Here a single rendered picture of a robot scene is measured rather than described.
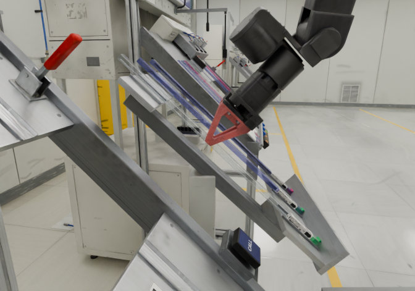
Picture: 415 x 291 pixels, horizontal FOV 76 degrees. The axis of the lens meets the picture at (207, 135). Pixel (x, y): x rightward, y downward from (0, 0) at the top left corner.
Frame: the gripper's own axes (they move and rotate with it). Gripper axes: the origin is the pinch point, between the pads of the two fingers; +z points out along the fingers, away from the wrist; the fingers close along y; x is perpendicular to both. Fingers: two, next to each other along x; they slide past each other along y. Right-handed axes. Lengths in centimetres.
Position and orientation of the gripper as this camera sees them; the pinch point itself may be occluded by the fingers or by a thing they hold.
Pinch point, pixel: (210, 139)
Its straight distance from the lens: 48.4
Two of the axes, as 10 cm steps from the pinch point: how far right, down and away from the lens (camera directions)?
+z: -6.9, 7.0, 2.1
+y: -0.6, 2.4, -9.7
